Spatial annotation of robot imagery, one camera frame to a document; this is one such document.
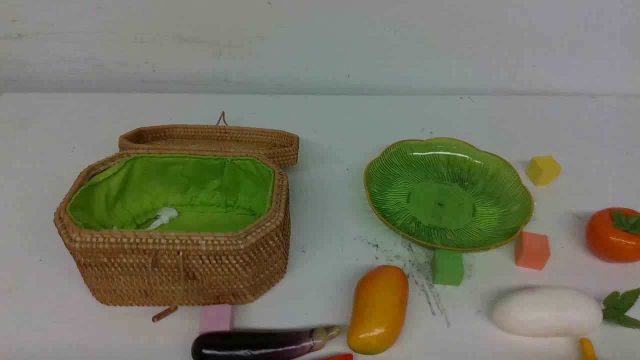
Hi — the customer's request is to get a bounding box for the pink foam block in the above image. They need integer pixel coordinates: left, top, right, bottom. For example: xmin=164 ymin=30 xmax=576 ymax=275
xmin=198 ymin=304 xmax=233 ymax=335

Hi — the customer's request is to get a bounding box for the woven rattan basket lid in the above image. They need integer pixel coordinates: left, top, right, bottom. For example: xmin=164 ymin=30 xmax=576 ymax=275
xmin=118 ymin=112 xmax=300 ymax=169

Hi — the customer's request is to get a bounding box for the green foam cube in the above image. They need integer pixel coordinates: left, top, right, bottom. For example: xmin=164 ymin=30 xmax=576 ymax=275
xmin=430 ymin=249 xmax=465 ymax=287

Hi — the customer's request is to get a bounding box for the yellow orange mango toy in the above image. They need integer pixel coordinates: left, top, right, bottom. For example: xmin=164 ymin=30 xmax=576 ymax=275
xmin=346 ymin=265 xmax=409 ymax=356

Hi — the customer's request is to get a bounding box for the white radish toy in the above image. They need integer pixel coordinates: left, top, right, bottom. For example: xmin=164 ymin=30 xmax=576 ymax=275
xmin=491 ymin=285 xmax=639 ymax=338

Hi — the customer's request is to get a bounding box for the green glass leaf plate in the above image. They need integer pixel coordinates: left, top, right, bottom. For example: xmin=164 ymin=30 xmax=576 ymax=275
xmin=363 ymin=137 xmax=535 ymax=252

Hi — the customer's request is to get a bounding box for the yellow banana toy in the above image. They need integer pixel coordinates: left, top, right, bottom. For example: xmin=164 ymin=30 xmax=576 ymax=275
xmin=579 ymin=337 xmax=599 ymax=360

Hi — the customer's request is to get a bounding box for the orange persimmon toy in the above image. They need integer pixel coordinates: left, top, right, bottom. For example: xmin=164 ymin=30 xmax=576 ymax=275
xmin=586 ymin=207 xmax=640 ymax=264

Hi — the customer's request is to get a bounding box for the woven rattan basket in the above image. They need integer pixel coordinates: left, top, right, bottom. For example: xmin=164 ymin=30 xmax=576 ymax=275
xmin=54 ymin=150 xmax=291 ymax=308

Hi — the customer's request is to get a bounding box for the yellow foam cube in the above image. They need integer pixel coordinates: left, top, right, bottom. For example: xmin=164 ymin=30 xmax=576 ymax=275
xmin=525 ymin=155 xmax=562 ymax=187

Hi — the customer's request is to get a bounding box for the red orange carrot toy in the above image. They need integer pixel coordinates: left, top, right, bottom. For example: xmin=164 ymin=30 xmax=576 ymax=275
xmin=320 ymin=353 xmax=354 ymax=360

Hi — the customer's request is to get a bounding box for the purple eggplant toy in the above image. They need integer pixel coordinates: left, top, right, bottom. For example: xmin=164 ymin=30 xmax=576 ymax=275
xmin=190 ymin=326 xmax=342 ymax=360

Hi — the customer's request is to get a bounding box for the orange foam cube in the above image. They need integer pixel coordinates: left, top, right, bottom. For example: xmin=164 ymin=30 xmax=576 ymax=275
xmin=514 ymin=231 xmax=551 ymax=271

